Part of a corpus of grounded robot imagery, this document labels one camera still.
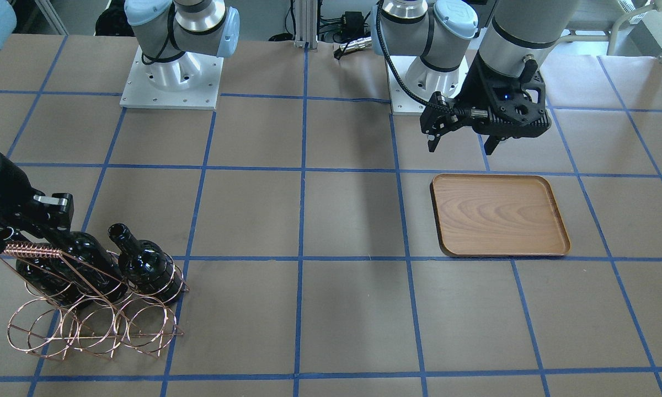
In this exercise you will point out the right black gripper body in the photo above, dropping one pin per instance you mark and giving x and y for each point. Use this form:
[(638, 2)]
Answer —
[(6, 190)]

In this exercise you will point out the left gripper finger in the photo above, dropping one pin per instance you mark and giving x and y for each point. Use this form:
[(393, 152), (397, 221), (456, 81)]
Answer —
[(440, 117), (492, 142)]

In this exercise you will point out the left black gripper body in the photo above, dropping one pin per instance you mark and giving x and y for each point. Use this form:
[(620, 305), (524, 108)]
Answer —
[(478, 88)]

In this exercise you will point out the dark wine bottle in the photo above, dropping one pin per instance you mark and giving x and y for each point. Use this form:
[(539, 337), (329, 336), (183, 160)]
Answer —
[(97, 272), (151, 272)]

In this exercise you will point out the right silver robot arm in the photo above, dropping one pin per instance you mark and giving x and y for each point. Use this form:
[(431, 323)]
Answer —
[(62, 122)]

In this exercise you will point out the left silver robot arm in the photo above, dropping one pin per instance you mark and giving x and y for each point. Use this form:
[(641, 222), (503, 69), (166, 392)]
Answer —
[(439, 34)]

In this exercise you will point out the dark wine bottle far end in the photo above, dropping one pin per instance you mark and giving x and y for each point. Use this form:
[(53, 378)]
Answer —
[(43, 275)]

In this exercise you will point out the wooden tray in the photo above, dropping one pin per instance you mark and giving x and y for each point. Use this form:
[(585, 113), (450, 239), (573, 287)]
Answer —
[(493, 215)]

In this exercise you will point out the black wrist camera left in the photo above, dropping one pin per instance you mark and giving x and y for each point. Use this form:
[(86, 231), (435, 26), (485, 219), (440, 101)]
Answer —
[(530, 79)]

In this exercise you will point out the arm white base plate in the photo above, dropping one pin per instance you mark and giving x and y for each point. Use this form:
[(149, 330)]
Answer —
[(422, 81), (189, 83)]

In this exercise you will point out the copper wire bottle basket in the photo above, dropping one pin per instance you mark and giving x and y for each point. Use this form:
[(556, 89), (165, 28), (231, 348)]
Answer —
[(95, 326)]

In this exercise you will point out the aluminium frame post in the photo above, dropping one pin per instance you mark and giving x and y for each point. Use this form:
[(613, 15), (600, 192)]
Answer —
[(305, 24)]

